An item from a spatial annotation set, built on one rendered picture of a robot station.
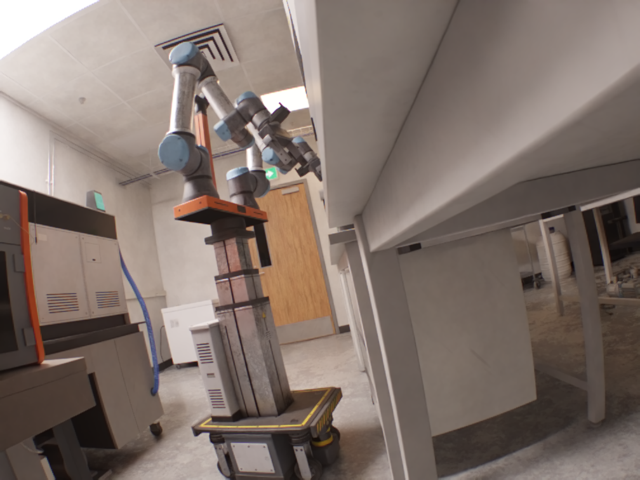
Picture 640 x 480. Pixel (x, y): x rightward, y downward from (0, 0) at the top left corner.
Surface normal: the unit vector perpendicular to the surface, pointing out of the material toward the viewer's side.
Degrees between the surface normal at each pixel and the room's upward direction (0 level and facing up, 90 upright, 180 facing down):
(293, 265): 90
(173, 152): 97
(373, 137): 180
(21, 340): 90
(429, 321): 90
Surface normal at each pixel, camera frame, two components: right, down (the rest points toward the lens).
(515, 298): -0.04, -0.10
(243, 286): -0.28, -0.04
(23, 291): 0.98, -0.22
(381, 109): 0.21, 0.97
